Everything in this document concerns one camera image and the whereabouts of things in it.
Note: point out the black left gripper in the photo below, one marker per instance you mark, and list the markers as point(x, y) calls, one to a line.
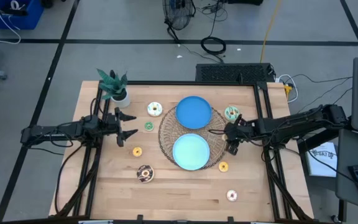
point(110, 124)

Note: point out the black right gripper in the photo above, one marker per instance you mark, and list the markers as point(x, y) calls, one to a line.
point(239, 132)

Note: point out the large mint frosted donut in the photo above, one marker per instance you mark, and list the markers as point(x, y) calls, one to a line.
point(227, 112)

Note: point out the large white sprinkle donut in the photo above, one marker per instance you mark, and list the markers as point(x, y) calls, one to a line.
point(149, 109)

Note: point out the small yellow frosted donut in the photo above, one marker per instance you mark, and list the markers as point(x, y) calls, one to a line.
point(220, 167)
point(134, 152)

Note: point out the large chocolate frosted donut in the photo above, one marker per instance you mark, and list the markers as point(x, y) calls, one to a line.
point(140, 175)

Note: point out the small pink white donut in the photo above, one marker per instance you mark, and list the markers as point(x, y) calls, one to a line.
point(228, 196)

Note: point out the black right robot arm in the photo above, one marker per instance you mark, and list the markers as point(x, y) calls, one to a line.
point(291, 124)

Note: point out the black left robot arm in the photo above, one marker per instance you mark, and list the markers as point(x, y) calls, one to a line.
point(57, 132)

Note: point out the white plant pot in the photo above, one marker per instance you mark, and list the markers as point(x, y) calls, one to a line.
point(123, 102)

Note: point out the green leafy plant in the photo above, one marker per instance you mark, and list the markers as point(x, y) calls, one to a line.
point(113, 85)

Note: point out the round woven placemat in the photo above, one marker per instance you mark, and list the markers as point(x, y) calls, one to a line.
point(166, 133)

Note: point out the dark blue plate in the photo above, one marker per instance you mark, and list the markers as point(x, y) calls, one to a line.
point(194, 112)

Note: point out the light blue plate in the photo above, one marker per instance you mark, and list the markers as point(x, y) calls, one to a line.
point(191, 152)

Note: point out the black mesh computer tower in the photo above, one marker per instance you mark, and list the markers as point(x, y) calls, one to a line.
point(228, 73)

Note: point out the yellow power plug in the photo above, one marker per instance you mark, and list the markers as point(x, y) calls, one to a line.
point(287, 89)

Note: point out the white printed manual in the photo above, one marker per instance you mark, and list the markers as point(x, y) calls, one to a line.
point(322, 165)

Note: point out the black floor fan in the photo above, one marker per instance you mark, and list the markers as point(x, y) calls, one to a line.
point(177, 14)

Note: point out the black caster wheel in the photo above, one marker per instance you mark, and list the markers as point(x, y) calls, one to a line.
point(336, 219)

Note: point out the flat black floor item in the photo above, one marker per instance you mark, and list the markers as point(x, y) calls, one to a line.
point(244, 2)

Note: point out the blue plastic bin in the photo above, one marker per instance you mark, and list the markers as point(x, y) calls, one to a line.
point(26, 18)

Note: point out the black aluminium table frame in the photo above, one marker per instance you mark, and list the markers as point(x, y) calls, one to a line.
point(182, 83)

